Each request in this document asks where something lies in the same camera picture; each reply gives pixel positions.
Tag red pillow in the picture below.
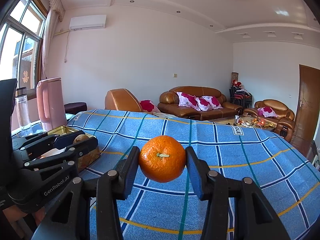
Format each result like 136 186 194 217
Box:
139 100 160 113

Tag cluttered coffee table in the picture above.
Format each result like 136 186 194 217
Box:
215 115 275 130

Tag small yellow potato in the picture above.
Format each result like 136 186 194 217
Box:
72 134 90 144

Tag pink electric kettle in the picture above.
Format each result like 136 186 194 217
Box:
36 77 64 132

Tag pink curtain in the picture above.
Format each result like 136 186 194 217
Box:
41 0 66 80

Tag brown leather armchair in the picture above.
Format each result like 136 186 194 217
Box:
244 99 295 142
104 88 143 112

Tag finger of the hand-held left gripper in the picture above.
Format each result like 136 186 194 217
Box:
22 137 99 172
11 130 87 155

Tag brown leather three-seat sofa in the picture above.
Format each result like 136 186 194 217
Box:
158 86 243 121

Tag gold rectangular tin box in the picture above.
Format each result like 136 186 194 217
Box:
37 126 100 170

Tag white hanging power cord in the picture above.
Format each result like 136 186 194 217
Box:
64 29 69 63

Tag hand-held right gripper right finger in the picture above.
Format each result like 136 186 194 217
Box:
185 146 280 240

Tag brown wooden door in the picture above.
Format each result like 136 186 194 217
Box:
291 64 320 155

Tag clear glass water bottle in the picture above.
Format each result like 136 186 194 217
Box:
15 87 33 137

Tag window with metal frame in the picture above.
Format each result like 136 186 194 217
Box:
0 0 48 90

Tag stacked dark chairs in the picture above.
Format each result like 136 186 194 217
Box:
229 80 252 108

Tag pink floral pillow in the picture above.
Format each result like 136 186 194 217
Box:
196 95 223 111
176 92 200 111
257 107 278 118

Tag dark round stool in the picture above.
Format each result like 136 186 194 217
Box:
64 102 87 114

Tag orange mandarin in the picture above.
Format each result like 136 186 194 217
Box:
138 135 187 183

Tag white wall air conditioner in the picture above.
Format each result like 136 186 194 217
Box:
69 14 107 30

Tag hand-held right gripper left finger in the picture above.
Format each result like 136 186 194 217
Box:
31 146 140 240

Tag blue checked tablecloth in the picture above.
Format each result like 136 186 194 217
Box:
66 109 317 240

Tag person's left hand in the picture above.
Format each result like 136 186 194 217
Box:
2 207 45 233

